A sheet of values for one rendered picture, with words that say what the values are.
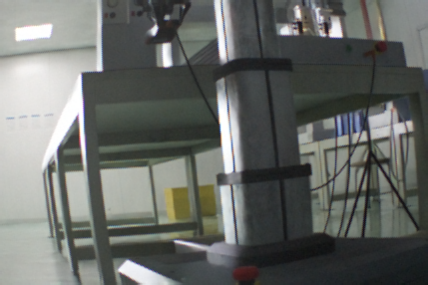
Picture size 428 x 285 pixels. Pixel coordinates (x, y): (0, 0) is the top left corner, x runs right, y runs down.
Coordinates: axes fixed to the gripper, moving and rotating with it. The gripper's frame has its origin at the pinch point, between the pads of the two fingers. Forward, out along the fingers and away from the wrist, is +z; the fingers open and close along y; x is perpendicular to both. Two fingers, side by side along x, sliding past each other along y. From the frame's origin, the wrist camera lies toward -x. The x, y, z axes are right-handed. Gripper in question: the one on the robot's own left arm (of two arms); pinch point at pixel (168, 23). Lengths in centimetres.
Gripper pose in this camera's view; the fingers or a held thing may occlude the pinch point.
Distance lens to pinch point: 166.1
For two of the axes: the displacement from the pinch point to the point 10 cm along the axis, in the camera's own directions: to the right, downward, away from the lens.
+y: -9.5, 0.7, -3.0
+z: -0.6, 9.1, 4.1
